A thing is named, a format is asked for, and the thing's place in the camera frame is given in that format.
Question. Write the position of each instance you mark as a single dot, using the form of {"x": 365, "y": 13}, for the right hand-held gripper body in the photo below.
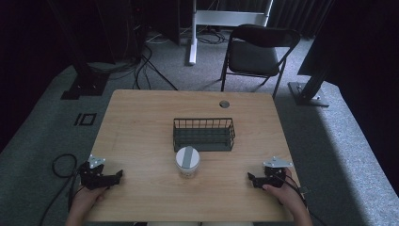
{"x": 273, "y": 175}

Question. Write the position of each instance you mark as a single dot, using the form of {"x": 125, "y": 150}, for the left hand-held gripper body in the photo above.
{"x": 92, "y": 178}

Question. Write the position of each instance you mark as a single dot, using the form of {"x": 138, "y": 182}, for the person's left hand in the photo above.
{"x": 86, "y": 197}

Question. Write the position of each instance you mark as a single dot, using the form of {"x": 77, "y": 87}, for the person's right hand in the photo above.
{"x": 286, "y": 196}

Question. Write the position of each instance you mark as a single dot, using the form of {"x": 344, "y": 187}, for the clear jar with white lid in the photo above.
{"x": 187, "y": 160}

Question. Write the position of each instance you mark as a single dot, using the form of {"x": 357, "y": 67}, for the black metal stand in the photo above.
{"x": 86, "y": 80}
{"x": 309, "y": 92}

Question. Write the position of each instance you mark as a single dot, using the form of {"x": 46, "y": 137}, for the black folding chair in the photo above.
{"x": 254, "y": 56}

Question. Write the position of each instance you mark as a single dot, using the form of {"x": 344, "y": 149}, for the dark curtain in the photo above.
{"x": 298, "y": 15}

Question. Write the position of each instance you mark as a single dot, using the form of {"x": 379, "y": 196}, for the white desk frame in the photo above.
{"x": 219, "y": 18}

